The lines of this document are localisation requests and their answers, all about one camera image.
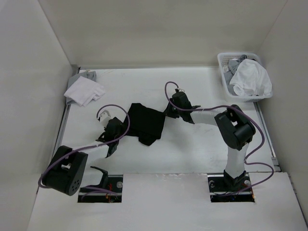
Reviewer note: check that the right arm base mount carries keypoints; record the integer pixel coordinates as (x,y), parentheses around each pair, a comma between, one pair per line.
(221,192)

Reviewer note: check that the black tank top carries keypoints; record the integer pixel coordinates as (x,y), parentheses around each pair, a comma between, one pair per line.
(145,123)

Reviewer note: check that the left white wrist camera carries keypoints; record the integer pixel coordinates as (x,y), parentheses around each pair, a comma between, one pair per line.
(104,117)

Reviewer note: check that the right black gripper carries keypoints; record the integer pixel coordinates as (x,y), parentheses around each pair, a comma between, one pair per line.
(168,112)

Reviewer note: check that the white tank top in basket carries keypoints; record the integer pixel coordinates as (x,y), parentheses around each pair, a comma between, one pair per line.
(251,79)

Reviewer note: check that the white plastic laundry basket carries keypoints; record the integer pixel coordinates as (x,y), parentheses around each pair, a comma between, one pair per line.
(223,59)

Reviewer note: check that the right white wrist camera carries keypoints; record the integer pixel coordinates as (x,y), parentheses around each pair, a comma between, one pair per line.
(177,90)

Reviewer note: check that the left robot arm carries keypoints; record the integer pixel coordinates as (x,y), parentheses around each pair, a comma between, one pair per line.
(66,169)

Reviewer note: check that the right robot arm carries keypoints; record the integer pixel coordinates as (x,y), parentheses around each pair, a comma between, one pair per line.
(236,130)

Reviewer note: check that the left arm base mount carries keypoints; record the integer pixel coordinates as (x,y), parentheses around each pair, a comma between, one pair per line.
(109,190)

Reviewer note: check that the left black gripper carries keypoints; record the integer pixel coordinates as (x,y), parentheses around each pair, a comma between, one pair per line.
(123,128)

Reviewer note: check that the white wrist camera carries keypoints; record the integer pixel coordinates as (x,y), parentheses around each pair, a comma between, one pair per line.
(104,117)
(177,90)

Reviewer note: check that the folded white tank top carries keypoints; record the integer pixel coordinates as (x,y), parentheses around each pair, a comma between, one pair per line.
(98,92)

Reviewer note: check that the folded grey tank top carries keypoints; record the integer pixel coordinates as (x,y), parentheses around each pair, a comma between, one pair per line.
(89,75)

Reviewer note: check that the grey tank top in basket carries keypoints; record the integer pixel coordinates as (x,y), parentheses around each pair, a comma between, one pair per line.
(233,65)

